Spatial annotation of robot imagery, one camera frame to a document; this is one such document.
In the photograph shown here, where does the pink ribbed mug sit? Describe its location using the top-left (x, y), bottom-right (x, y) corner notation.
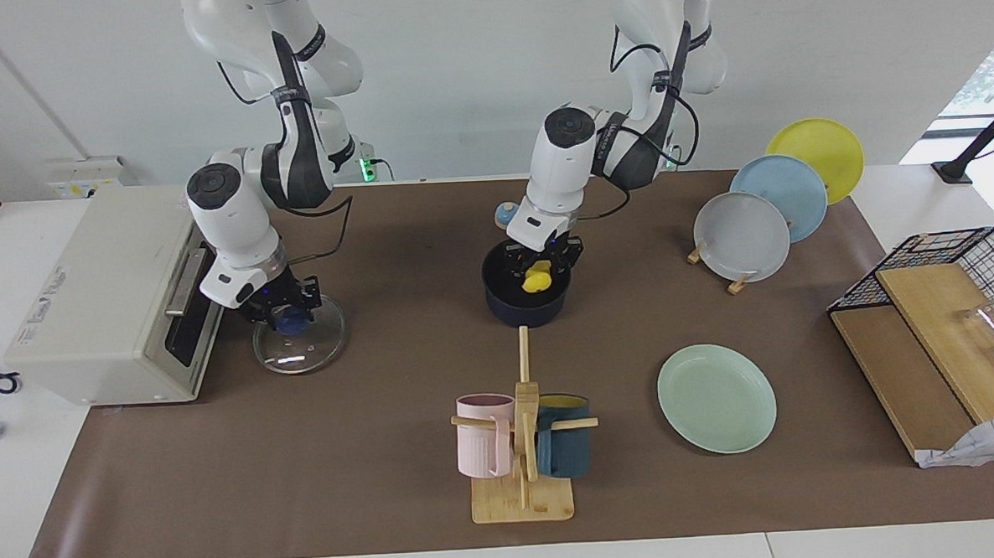
top-left (454, 392), bottom-right (519, 480)

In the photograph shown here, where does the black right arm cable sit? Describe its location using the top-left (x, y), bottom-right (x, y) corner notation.
top-left (216, 30), bottom-right (356, 268)

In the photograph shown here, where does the brown table mat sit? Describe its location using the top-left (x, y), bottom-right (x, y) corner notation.
top-left (7, 157), bottom-right (994, 558)

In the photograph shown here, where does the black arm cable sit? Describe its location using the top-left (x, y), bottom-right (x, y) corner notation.
top-left (216, 30), bottom-right (356, 268)
top-left (568, 18), bottom-right (705, 223)

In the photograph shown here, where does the pale green plate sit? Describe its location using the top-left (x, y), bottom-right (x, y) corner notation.
top-left (655, 341), bottom-right (779, 457)

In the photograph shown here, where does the grey plate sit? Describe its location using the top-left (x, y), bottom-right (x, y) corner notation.
top-left (693, 189), bottom-right (793, 286)

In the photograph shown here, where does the wooden mug tree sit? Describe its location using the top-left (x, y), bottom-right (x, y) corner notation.
top-left (447, 323), bottom-right (603, 526)

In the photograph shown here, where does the white crumpled cloth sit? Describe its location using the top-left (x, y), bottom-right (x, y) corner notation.
top-left (914, 411), bottom-right (994, 469)

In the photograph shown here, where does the white wall socket box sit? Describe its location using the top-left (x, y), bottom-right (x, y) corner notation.
top-left (45, 155), bottom-right (140, 200)

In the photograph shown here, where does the glass lid with blue knob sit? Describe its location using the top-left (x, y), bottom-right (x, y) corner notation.
top-left (251, 292), bottom-right (349, 377)

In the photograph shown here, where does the light blue plate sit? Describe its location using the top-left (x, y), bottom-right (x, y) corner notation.
top-left (727, 152), bottom-right (830, 246)

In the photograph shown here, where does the yellow potato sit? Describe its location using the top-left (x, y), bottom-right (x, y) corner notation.
top-left (520, 260), bottom-right (554, 294)

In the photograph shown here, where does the yellow plate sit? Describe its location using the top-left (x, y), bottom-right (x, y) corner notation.
top-left (764, 116), bottom-right (867, 209)

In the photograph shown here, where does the black wire basket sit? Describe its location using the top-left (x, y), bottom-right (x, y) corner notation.
top-left (824, 226), bottom-right (994, 345)

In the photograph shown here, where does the dark saucepan with purple handle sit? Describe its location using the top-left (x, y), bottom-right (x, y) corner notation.
top-left (479, 235), bottom-right (572, 329)

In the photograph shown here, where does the wooden shelf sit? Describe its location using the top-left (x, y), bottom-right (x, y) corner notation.
top-left (828, 259), bottom-right (994, 465)

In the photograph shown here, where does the wooden plate rack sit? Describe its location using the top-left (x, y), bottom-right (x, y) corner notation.
top-left (686, 238), bottom-right (758, 297)

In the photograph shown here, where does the dark blue mug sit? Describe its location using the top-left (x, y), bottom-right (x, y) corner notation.
top-left (533, 392), bottom-right (594, 480)

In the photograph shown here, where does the beige toaster oven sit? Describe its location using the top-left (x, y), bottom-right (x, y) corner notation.
top-left (0, 183), bottom-right (230, 411)

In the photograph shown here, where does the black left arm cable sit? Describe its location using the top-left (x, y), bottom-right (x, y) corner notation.
top-left (568, 18), bottom-right (705, 223)

